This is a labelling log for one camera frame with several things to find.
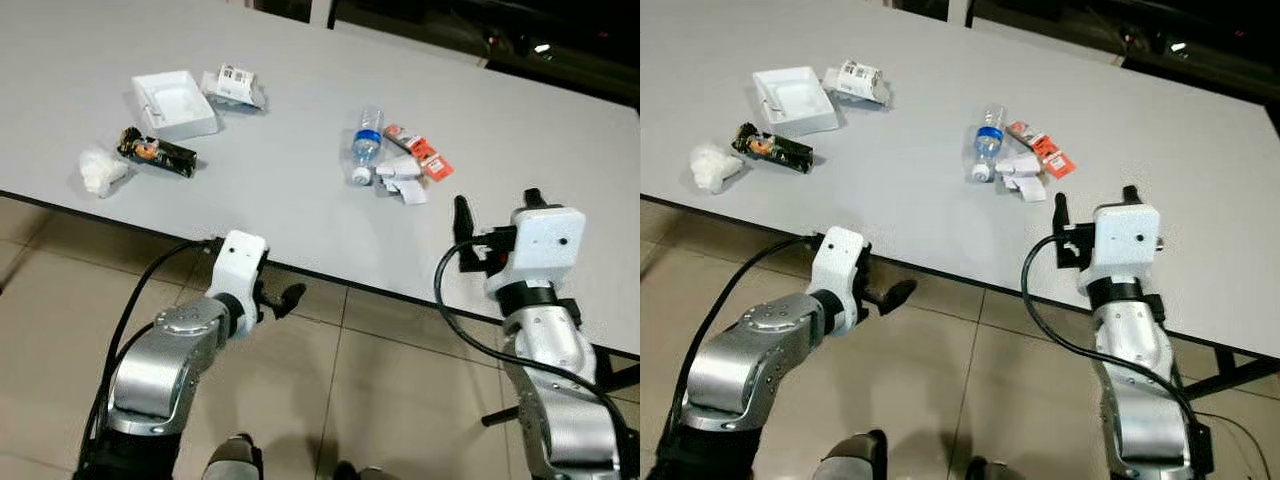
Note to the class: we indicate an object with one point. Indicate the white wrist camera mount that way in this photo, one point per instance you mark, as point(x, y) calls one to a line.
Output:
point(1125, 240)
point(235, 260)
point(548, 245)
point(835, 265)

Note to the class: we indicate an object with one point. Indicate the orange red packet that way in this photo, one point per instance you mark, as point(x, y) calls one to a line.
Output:
point(1048, 150)
point(425, 155)

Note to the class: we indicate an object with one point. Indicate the white square open box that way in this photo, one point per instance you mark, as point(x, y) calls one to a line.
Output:
point(175, 105)
point(797, 100)

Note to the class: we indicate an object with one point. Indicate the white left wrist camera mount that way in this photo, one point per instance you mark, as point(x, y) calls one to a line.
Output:
point(835, 265)
point(235, 260)

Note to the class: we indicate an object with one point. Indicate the robot leg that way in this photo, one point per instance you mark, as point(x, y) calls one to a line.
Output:
point(855, 458)
point(365, 472)
point(988, 470)
point(235, 460)

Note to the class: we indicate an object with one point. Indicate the robot right leg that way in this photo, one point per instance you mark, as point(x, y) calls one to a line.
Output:
point(988, 470)
point(365, 472)

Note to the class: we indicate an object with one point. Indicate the black snack wrapper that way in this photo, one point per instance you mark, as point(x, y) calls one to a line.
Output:
point(155, 153)
point(772, 148)

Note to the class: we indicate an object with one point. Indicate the white paper scrap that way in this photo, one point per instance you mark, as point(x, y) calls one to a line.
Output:
point(1024, 178)
point(404, 182)

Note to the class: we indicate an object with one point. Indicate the clear plastic bottle blue label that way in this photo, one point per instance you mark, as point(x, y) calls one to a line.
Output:
point(366, 145)
point(990, 142)

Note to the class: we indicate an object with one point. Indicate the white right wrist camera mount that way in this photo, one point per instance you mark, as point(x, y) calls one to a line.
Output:
point(1125, 240)
point(548, 245)

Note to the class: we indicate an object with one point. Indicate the dark black background furniture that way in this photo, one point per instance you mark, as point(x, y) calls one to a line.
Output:
point(450, 25)
point(1080, 25)

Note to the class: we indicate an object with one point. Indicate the robot left leg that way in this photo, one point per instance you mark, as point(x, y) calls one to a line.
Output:
point(855, 458)
point(235, 460)

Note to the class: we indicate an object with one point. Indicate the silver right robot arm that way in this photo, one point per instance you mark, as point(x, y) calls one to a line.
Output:
point(1130, 340)
point(545, 350)

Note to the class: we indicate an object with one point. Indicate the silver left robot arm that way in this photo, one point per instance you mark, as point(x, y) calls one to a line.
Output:
point(740, 365)
point(150, 370)

